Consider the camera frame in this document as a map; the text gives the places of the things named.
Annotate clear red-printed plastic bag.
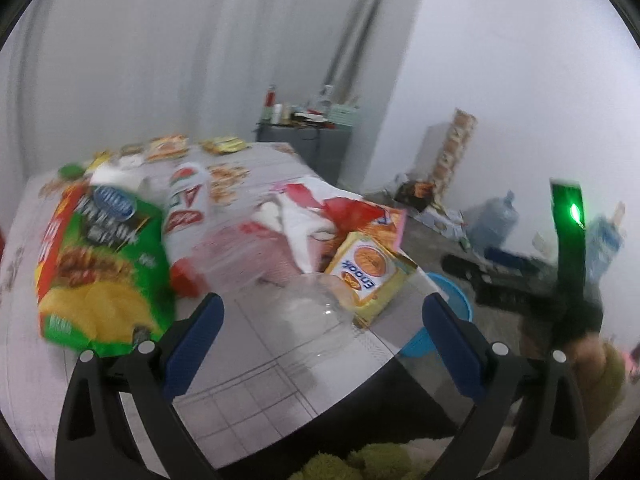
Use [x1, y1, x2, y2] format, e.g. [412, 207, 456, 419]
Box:
[193, 221, 359, 361]

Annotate blue water jug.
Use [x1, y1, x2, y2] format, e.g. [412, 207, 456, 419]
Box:
[466, 191, 520, 257]
[586, 216, 624, 284]

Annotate blue plastic basin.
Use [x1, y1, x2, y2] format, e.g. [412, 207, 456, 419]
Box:
[399, 271, 473, 358]

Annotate green potato chip bag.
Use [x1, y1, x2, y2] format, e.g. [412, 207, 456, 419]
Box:
[35, 182, 175, 356]

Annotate yellow cookie box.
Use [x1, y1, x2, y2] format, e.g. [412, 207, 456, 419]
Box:
[324, 232, 418, 327]

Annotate floral tablecloth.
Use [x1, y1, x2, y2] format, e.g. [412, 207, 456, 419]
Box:
[0, 140, 442, 480]

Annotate tall printed cardboard box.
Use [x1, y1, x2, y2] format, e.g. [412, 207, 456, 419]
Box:
[430, 108, 477, 198]

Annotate pink orange chip bag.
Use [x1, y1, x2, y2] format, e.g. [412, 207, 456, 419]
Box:
[281, 176, 406, 256]

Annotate white red-capped drink bottle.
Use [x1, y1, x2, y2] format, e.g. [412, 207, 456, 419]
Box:
[163, 162, 210, 298]

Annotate dark grey cabinet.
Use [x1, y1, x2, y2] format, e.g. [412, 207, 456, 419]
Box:
[256, 124, 352, 185]

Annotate mint green box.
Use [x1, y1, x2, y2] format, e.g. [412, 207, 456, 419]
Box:
[326, 103, 359, 128]

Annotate white paper napkin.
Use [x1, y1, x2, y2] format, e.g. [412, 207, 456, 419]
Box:
[250, 193, 336, 274]

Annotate orange snack packet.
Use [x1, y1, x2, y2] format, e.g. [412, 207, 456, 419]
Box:
[145, 134, 189, 162]

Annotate yellow snack packet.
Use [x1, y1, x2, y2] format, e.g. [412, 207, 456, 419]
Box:
[200, 136, 250, 155]

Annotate red thermos bottle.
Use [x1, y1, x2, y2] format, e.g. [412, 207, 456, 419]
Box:
[265, 84, 277, 108]

